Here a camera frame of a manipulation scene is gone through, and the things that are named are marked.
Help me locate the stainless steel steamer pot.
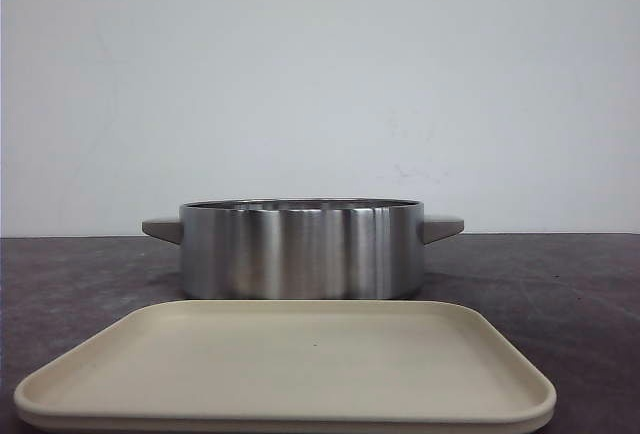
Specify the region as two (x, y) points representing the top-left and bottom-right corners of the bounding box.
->
(141, 198), (464, 300)

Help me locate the beige rectangular tray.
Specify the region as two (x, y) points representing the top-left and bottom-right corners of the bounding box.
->
(14, 300), (557, 433)

